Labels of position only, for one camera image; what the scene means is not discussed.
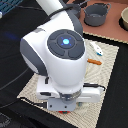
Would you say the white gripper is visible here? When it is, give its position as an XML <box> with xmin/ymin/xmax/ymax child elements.
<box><xmin>36</xmin><ymin>76</ymin><xmax>102</xmax><ymax>111</ymax></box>

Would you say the white toy fish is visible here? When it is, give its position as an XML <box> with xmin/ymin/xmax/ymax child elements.
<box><xmin>90</xmin><ymin>41</ymin><xmax>103</xmax><ymax>56</ymax></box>

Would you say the red toy tomato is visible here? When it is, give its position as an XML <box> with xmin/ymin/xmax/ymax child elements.
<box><xmin>58</xmin><ymin>110</ymin><xmax>70</xmax><ymax>114</ymax></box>

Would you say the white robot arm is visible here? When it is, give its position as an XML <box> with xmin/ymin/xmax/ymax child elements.
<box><xmin>20</xmin><ymin>0</ymin><xmax>103</xmax><ymax>111</ymax></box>

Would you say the woven beige placemat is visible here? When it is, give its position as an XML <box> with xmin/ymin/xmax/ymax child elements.
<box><xmin>18</xmin><ymin>40</ymin><xmax>118</xmax><ymax>128</ymax></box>

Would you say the large grey pot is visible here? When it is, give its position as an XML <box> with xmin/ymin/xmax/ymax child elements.
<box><xmin>84</xmin><ymin>3</ymin><xmax>111</xmax><ymax>27</ymax></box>

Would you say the small grey pot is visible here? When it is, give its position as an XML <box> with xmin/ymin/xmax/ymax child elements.
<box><xmin>71</xmin><ymin>2</ymin><xmax>87</xmax><ymax>18</ymax></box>

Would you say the beige bowl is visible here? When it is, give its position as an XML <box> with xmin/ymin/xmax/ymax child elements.
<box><xmin>121</xmin><ymin>7</ymin><xmax>128</xmax><ymax>30</ymax></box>

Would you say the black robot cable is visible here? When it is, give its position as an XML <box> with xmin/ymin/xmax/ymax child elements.
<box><xmin>0</xmin><ymin>64</ymin><xmax>48</xmax><ymax>109</ymax></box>

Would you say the wooden handled knife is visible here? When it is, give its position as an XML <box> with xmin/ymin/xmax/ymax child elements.
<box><xmin>87</xmin><ymin>59</ymin><xmax>102</xmax><ymax>65</ymax></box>

